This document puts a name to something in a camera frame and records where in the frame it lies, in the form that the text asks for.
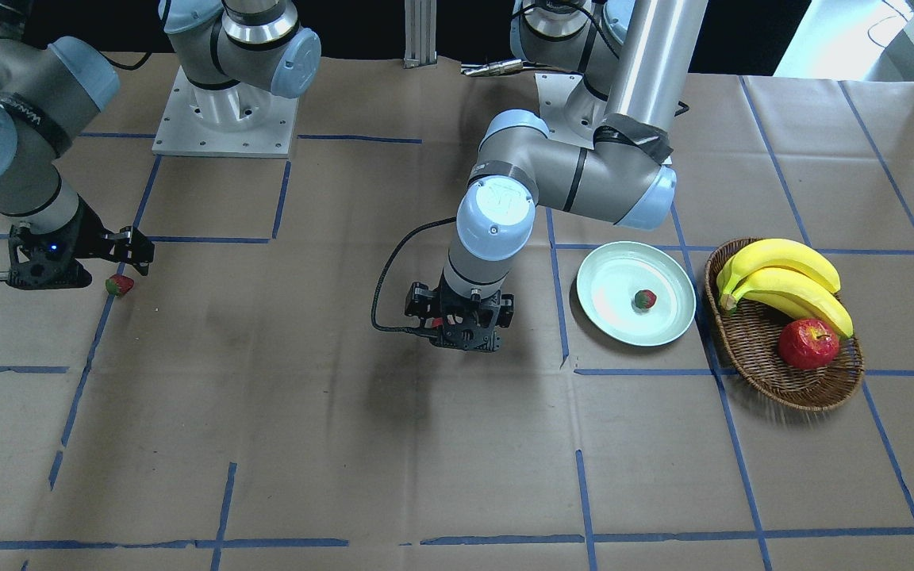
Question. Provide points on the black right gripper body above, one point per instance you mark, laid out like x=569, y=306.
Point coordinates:
x=89, y=235

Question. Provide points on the aluminium frame post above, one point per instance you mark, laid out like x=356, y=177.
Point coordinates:
x=420, y=33

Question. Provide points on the red apple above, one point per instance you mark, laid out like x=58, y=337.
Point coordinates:
x=808, y=344

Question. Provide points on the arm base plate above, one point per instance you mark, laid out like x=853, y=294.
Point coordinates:
x=239, y=122
x=569, y=108

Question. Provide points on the brown wicker basket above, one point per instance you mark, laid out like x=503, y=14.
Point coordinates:
x=748, y=342

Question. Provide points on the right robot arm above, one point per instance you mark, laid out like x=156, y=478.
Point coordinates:
x=237, y=56

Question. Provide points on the light green plate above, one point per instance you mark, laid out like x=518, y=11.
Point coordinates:
x=611, y=274

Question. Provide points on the yellow banana bunch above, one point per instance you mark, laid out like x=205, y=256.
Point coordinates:
x=787, y=269

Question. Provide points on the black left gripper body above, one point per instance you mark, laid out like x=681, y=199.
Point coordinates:
x=418, y=301

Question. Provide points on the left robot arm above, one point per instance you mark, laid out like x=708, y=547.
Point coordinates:
x=632, y=58

